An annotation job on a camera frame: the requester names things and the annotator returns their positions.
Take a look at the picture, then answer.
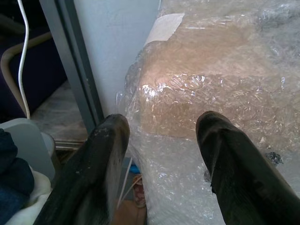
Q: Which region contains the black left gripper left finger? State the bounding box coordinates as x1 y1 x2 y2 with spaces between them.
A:
32 113 131 225

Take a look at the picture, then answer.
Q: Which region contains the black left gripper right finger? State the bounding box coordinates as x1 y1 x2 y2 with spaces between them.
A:
195 111 300 225

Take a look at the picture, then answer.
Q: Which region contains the grey door frame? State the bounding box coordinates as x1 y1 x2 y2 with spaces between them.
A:
38 0 105 132

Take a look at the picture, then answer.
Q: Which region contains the white paper label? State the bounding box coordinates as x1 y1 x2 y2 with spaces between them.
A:
143 13 186 47

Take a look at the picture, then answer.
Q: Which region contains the white cable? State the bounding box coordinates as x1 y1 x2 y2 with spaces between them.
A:
16 0 31 119

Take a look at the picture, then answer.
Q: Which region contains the dark purple chair with beige frame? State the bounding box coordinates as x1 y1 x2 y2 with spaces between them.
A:
0 14 68 117

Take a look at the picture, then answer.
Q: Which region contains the dark blue garment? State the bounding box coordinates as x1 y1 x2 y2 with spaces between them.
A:
0 128 35 225

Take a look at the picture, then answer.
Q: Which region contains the white laundry basket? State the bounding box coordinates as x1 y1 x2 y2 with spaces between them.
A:
6 168 53 225

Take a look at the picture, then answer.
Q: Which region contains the bubble-wrapped brown furniture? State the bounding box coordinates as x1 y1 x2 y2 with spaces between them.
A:
116 0 300 225

